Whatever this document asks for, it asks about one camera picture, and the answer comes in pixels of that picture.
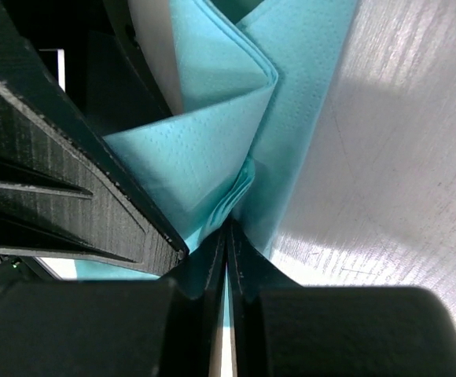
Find blue paper napkin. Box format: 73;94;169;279
74;0;361;327

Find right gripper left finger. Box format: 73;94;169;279
0;230;226;376

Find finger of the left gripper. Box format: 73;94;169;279
86;1;172;136
0;1;189;275

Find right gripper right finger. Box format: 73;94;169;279
227;221;456;376

